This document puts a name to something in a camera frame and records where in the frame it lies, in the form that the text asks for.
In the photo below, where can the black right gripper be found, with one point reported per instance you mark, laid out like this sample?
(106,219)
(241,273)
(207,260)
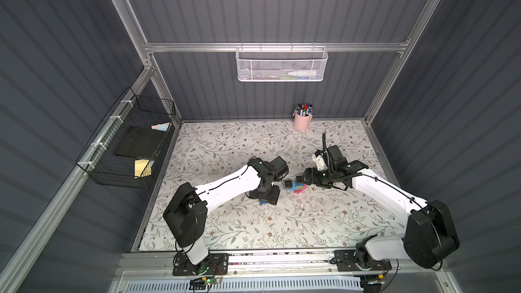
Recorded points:
(309,176)

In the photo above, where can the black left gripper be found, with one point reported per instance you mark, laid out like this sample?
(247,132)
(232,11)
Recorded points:
(271,192)

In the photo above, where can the black lego brick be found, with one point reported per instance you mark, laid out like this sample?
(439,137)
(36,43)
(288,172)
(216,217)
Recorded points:
(288,183)

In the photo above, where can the pink lego brick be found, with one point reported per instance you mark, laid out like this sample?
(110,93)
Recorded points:
(299,188)

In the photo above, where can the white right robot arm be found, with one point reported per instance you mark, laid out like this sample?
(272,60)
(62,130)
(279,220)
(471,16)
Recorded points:
(429,237)

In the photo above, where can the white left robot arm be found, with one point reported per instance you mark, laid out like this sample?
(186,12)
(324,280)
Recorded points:
(189,207)

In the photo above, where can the pink metal pen bucket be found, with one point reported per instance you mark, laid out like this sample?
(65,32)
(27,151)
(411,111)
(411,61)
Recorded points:
(302,123)

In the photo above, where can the markers in bucket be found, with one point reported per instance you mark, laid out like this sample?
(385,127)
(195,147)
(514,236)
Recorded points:
(303,110)

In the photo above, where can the white bottle in basket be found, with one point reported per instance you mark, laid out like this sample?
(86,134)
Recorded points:
(303,73)

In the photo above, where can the pastel sticky notes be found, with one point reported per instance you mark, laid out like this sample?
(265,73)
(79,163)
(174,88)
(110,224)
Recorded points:
(161,127)

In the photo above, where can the yellow sticky note pad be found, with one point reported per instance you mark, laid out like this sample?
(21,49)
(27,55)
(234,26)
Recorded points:
(143,168)

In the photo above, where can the black notebook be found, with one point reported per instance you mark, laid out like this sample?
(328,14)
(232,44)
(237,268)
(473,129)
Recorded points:
(139,143)

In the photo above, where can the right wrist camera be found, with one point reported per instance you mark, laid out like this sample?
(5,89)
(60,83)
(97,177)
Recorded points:
(329,158)

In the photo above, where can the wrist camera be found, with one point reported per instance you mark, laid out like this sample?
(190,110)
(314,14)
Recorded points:
(280,168)
(329,158)

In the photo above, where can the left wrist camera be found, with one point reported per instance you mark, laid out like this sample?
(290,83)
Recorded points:
(280,168)

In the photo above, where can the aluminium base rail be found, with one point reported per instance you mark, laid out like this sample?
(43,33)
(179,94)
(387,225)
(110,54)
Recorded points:
(241,264)

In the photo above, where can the white wire wall basket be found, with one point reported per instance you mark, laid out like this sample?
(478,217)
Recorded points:
(273,63)

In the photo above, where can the black wire side basket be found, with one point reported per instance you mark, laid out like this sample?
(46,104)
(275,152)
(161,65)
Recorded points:
(98,159)

